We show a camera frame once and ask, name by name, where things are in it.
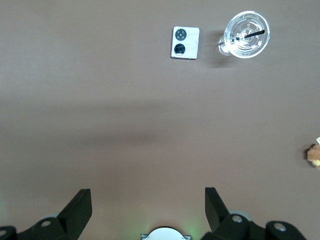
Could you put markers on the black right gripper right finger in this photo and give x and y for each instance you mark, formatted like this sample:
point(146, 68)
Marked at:
point(217, 215)

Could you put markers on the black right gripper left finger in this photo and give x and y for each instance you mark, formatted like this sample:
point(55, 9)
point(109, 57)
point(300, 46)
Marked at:
point(75, 215)

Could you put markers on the purple phone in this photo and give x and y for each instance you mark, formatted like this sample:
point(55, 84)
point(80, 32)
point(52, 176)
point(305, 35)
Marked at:
point(191, 45)

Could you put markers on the clear plastic cup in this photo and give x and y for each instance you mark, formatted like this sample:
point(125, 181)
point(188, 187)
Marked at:
point(240, 48)

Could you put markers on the black drinking straw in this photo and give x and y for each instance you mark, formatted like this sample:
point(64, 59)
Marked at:
point(255, 33)

